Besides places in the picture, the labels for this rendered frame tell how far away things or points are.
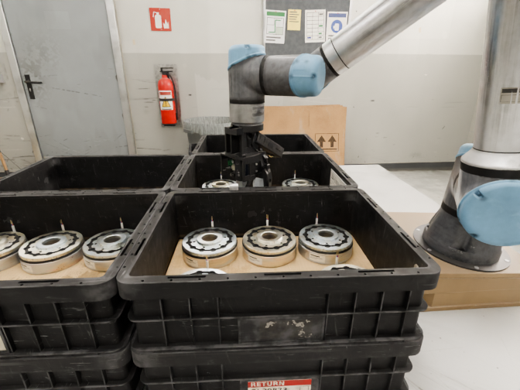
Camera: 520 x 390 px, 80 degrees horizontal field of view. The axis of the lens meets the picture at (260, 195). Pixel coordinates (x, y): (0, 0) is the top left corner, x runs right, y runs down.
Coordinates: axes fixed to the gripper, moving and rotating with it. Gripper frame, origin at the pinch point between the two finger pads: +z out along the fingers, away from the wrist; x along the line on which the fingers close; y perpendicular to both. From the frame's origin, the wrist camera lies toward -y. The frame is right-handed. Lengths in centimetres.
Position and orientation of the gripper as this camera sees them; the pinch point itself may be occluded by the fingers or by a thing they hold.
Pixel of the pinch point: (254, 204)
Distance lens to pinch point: 76.7
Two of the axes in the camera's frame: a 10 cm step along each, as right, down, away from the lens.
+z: 0.0, 9.3, 3.7
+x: 7.5, 2.5, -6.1
